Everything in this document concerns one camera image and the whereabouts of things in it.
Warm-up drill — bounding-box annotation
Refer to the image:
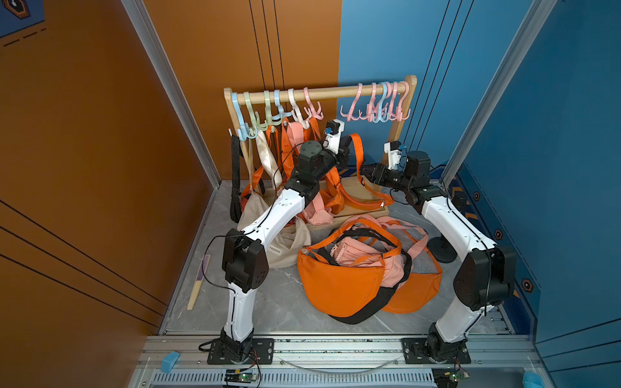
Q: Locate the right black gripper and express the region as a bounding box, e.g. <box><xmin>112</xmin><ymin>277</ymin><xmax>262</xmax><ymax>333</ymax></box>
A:
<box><xmin>361</xmin><ymin>163</ymin><xmax>416</xmax><ymax>195</ymax></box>

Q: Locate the black crescent bag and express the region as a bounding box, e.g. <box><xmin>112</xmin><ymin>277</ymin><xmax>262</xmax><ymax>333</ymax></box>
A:
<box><xmin>319</xmin><ymin>227</ymin><xmax>413</xmax><ymax>325</ymax></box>

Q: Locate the orange crescent bag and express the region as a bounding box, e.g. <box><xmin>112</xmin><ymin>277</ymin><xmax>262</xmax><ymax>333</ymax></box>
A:
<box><xmin>382</xmin><ymin>227</ymin><xmax>443</xmax><ymax>315</ymax></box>
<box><xmin>297</xmin><ymin>217</ymin><xmax>404</xmax><ymax>318</ymax></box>

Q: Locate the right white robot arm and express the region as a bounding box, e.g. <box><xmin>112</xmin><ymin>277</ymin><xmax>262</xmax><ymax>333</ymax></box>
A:
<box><xmin>357</xmin><ymin>150</ymin><xmax>517</xmax><ymax>361</ymax></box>

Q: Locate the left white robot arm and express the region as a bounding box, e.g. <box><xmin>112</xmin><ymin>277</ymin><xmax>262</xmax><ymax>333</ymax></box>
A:
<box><xmin>220</xmin><ymin>135</ymin><xmax>346</xmax><ymax>362</ymax></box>

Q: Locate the pink hook rightmost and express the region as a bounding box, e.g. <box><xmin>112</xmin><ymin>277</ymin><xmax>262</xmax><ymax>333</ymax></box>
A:
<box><xmin>395</xmin><ymin>81</ymin><xmax>411</xmax><ymax>122</ymax></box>

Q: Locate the pink hook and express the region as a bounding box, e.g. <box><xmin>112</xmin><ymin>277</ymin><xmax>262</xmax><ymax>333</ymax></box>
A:
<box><xmin>380</xmin><ymin>82</ymin><xmax>399</xmax><ymax>122</ymax></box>
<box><xmin>395</xmin><ymin>81</ymin><xmax>411</xmax><ymax>122</ymax></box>

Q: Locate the light blue hook leftmost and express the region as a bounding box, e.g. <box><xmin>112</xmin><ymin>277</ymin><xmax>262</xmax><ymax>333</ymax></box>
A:
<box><xmin>231</xmin><ymin>92</ymin><xmax>256</xmax><ymax>142</ymax></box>

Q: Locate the beige crescent bag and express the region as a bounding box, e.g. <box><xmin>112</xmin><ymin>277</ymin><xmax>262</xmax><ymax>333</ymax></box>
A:
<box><xmin>236</xmin><ymin>130</ymin><xmax>312</xmax><ymax>270</ymax></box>

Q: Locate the wooden clothes rack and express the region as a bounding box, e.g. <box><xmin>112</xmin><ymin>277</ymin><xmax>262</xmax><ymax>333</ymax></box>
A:
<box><xmin>224</xmin><ymin>75</ymin><xmax>417</xmax><ymax>193</ymax></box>

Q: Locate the circuit board right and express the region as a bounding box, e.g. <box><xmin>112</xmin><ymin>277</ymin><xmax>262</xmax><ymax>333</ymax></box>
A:
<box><xmin>432</xmin><ymin>370</ymin><xmax>471</xmax><ymax>388</ymax></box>

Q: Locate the green circuit board left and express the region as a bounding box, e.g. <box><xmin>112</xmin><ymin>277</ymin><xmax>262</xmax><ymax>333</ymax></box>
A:
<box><xmin>223</xmin><ymin>370</ymin><xmax>260</xmax><ymax>387</ymax></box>

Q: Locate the blue sponge block left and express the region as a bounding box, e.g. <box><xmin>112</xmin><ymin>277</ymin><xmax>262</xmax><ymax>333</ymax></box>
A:
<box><xmin>160</xmin><ymin>351</ymin><xmax>180</xmax><ymax>374</ymax></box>

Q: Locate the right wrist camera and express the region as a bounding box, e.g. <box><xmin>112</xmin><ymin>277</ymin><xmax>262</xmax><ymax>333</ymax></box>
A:
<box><xmin>384</xmin><ymin>141</ymin><xmax>402</xmax><ymax>170</ymax></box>

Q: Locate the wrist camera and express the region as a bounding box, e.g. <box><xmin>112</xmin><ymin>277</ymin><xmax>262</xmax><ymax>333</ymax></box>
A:
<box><xmin>323</xmin><ymin>120</ymin><xmax>344</xmax><ymax>155</ymax></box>
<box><xmin>384</xmin><ymin>141</ymin><xmax>402</xmax><ymax>170</ymax></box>

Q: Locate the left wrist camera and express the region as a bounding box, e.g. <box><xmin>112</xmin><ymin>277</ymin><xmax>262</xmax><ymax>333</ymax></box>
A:
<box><xmin>323</xmin><ymin>120</ymin><xmax>344</xmax><ymax>155</ymax></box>

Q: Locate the black strap bag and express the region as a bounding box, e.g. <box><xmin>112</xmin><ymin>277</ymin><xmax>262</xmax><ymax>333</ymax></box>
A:
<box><xmin>230</xmin><ymin>136</ymin><xmax>242</xmax><ymax>223</ymax></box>

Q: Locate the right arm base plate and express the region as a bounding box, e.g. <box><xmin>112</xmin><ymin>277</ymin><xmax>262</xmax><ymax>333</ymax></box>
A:
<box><xmin>401</xmin><ymin>336</ymin><xmax>472</xmax><ymax>365</ymax></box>

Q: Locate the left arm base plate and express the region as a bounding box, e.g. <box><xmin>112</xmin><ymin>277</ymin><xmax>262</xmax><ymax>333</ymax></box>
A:
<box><xmin>207</xmin><ymin>338</ymin><xmax>275</xmax><ymax>365</ymax></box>

